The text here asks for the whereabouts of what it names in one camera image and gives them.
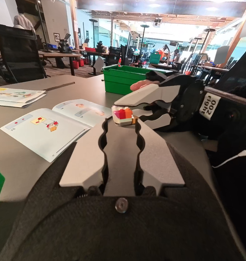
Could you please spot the black robot figure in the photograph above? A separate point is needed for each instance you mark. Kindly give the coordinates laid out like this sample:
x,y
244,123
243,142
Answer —
x,y
65,46
100,47

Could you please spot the open instruction booklet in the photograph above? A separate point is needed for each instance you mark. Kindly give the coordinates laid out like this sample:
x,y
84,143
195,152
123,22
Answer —
x,y
43,138

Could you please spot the wooden desk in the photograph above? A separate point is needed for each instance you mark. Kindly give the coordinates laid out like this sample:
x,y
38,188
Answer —
x,y
59,55

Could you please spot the black mesh office chair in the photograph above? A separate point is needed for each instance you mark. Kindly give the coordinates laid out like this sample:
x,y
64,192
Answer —
x,y
17,53

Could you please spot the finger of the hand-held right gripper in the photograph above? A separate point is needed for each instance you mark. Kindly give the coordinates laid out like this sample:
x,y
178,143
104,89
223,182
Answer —
x,y
162,122
147,93

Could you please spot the red plastic bin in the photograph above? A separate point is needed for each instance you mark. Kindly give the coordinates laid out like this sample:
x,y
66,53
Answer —
x,y
90,49

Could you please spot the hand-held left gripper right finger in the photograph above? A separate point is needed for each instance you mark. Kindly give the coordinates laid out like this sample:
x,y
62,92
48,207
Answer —
x,y
161,161

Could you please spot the orange traffic cone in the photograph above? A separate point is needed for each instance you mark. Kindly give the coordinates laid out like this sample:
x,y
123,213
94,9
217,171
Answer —
x,y
119,62

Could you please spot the white paper sheet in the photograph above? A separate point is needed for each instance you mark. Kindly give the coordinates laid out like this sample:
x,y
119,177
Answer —
x,y
99,63

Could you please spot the person's right hand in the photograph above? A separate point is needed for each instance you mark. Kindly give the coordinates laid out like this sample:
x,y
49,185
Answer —
x,y
141,84

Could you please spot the red floor container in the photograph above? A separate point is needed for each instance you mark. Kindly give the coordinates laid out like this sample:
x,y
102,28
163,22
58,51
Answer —
x,y
78,63

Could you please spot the ceiling projector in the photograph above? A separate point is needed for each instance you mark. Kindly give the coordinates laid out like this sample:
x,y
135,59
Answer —
x,y
157,22

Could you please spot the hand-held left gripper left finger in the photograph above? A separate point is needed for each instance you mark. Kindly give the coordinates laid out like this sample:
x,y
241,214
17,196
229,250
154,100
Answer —
x,y
84,159

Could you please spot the person's dark clothing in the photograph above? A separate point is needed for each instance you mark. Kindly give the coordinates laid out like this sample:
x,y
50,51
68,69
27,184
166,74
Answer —
x,y
237,193

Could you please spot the closed instruction booklet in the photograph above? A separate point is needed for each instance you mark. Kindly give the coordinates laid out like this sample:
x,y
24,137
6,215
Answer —
x,y
17,94
19,105

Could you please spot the small colourful lego build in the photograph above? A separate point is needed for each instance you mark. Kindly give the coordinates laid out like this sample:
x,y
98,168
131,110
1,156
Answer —
x,y
123,116

